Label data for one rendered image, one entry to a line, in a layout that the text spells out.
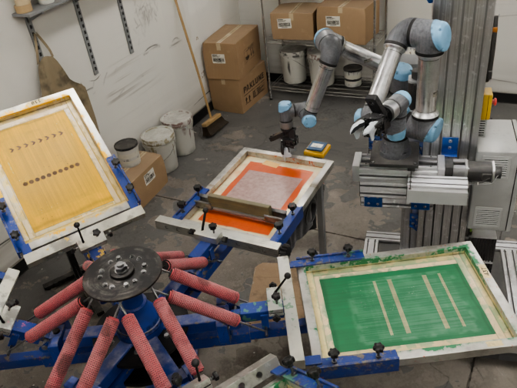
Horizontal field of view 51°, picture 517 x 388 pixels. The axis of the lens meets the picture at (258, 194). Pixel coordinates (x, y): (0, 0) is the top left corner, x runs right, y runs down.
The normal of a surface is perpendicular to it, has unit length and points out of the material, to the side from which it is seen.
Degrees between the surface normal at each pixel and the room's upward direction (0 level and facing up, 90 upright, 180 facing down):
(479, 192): 90
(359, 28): 90
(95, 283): 0
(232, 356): 0
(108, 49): 90
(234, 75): 91
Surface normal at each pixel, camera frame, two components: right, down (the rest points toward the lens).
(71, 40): 0.89, 0.17
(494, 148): -0.11, -0.82
